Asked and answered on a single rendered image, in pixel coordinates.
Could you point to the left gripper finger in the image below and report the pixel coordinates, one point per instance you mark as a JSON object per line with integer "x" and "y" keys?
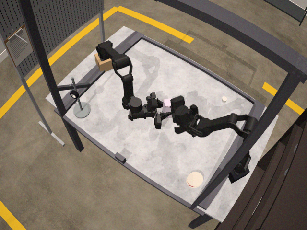
{"x": 164, "y": 115}
{"x": 160, "y": 103}

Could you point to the black tape roll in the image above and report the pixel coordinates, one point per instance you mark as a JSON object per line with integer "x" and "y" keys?
{"x": 75, "y": 94}

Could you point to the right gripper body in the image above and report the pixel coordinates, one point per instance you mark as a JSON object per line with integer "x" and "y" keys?
{"x": 175, "y": 103}

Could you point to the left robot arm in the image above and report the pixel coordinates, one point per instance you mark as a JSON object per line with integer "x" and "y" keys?
{"x": 129, "y": 101}

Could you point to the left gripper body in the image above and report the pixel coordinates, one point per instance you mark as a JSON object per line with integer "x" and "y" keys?
{"x": 156, "y": 116}

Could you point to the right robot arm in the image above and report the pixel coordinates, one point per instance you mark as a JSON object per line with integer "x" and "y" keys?
{"x": 189, "y": 118}

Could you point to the grey ruled paper sheet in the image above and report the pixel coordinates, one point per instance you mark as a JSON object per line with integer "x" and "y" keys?
{"x": 19, "y": 49}

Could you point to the dark grey metal gantry frame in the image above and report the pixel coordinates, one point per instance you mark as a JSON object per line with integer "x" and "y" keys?
{"x": 228, "y": 22}

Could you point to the brown clipboard with paper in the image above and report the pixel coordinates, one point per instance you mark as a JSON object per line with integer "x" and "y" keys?
{"x": 13, "y": 37}

